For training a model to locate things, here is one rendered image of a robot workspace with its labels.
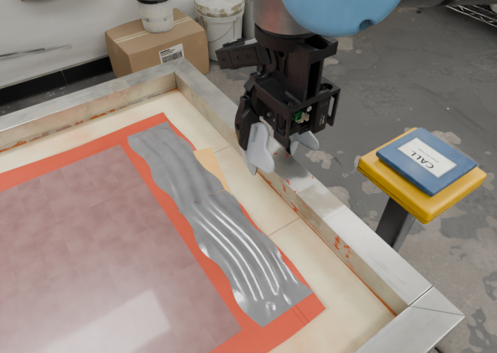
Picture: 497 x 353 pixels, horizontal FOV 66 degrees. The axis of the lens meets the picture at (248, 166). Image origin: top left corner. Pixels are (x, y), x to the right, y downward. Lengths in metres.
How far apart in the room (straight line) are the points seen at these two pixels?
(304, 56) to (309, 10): 0.14
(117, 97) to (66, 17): 1.85
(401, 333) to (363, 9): 0.29
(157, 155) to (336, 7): 0.40
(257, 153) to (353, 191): 1.39
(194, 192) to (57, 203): 0.18
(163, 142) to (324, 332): 0.35
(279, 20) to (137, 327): 0.33
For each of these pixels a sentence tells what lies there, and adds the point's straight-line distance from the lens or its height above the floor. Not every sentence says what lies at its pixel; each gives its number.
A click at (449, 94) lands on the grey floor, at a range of 2.64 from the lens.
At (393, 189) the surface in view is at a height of 0.95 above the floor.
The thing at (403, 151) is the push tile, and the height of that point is 0.97.
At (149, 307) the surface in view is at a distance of 0.45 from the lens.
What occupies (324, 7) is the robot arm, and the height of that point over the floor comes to 1.26.
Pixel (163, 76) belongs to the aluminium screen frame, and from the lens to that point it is 0.69.
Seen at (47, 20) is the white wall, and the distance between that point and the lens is 2.50.
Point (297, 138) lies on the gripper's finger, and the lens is 0.53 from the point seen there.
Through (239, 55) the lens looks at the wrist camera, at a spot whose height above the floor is 1.13.
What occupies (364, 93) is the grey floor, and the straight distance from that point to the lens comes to 2.46.
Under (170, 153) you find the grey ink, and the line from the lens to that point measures 0.58.
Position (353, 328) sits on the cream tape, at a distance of 0.44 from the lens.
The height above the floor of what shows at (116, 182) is 0.96.
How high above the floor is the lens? 1.35
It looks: 46 degrees down
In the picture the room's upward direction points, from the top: straight up
